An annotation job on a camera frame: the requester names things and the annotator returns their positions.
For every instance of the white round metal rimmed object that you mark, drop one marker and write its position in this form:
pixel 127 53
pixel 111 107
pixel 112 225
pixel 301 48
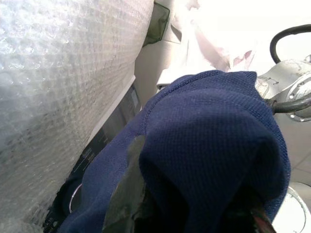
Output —
pixel 295 211

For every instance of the dark green translucent container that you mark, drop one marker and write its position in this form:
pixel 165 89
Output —
pixel 158 24

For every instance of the white washing machine black panel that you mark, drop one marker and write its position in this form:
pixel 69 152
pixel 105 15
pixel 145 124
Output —
pixel 114 126

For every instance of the navy blue knit garment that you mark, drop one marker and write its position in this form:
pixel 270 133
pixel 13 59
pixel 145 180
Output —
pixel 206 136

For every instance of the silver washing machine dial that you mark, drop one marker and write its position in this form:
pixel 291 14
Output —
pixel 73 197

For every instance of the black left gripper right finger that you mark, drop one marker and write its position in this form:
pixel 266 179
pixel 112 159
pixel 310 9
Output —
pixel 262 223

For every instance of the clear bubble wrap sheet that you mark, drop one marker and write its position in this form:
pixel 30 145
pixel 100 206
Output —
pixel 60 85

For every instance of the white and pink garment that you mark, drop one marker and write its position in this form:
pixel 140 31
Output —
pixel 213 41

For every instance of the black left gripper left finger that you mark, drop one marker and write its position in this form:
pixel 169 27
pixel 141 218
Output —
pixel 125 194

